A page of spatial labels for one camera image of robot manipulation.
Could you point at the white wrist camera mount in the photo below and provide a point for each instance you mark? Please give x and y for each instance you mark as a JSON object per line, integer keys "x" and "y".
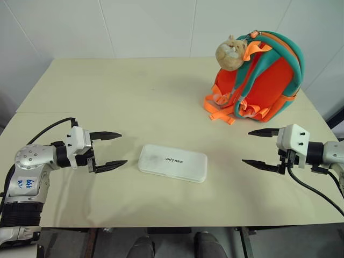
{"x": 293, "y": 137}
{"x": 78, "y": 137}

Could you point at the dark rounded shape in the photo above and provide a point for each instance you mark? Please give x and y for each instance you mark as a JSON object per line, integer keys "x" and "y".
{"x": 141, "y": 247}
{"x": 209, "y": 246}

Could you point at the black table leg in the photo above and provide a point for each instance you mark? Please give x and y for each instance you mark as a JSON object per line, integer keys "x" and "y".
{"x": 246, "y": 242}

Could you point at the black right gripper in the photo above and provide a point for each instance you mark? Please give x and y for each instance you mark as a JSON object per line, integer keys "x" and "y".
{"x": 283, "y": 158}

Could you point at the white plastic case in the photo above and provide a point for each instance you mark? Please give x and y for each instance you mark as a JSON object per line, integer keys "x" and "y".
{"x": 172, "y": 168}

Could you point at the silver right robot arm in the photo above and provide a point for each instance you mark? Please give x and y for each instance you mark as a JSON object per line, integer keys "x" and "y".
{"x": 333, "y": 154}

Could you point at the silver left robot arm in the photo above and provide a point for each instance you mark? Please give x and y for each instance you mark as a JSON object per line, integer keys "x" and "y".
{"x": 29, "y": 158}

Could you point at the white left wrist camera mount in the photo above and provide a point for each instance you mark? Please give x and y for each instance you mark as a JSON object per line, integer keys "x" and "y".
{"x": 78, "y": 137}

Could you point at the beige plush hamster toy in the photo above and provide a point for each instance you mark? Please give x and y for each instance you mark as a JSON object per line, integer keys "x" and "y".
{"x": 231, "y": 56}

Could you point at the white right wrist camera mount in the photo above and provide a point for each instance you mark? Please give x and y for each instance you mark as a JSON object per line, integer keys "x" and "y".
{"x": 293, "y": 137}

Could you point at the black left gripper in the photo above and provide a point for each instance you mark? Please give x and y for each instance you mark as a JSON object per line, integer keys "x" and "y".
{"x": 82, "y": 158}

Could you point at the orange and teal backpack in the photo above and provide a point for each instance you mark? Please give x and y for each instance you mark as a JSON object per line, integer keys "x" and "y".
{"x": 268, "y": 80}

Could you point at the white handwritten label sticker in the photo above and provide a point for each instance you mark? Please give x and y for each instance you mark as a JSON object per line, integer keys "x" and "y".
{"x": 25, "y": 186}

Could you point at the dark metal frame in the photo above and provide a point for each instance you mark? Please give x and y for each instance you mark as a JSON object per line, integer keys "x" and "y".
{"x": 337, "y": 121}

